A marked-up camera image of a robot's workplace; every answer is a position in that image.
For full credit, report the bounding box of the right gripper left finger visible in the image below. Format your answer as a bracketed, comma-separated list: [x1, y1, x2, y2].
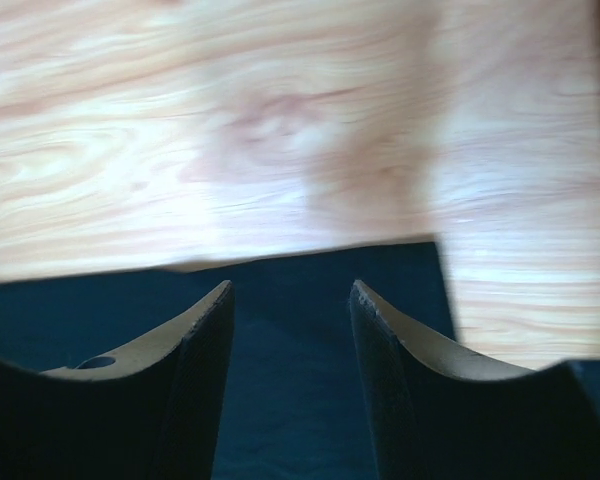
[0, 281, 235, 479]

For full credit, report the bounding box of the black t-shirt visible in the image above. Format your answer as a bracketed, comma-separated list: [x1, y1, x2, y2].
[0, 243, 457, 479]

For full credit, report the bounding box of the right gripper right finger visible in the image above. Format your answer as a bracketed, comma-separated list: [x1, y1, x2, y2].
[350, 282, 600, 479]

